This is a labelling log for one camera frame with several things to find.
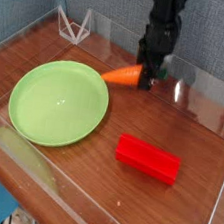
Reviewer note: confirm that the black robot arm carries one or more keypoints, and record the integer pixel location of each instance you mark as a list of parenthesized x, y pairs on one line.
[(166, 10)]

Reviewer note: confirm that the red rectangular block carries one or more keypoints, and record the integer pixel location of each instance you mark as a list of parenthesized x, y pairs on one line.
[(147, 158)]

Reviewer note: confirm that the orange toy carrot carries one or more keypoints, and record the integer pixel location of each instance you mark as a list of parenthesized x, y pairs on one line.
[(129, 75)]

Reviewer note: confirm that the green plastic plate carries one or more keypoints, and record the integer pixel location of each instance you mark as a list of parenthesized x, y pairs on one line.
[(58, 103)]

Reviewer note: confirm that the clear acrylic corner bracket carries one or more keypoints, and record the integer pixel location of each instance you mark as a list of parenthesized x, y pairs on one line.
[(71, 31)]

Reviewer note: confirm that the clear acrylic enclosure wall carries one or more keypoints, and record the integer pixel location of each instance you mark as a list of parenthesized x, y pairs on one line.
[(83, 182)]

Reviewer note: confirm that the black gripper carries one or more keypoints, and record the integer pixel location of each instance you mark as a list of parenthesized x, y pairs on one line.
[(159, 41)]

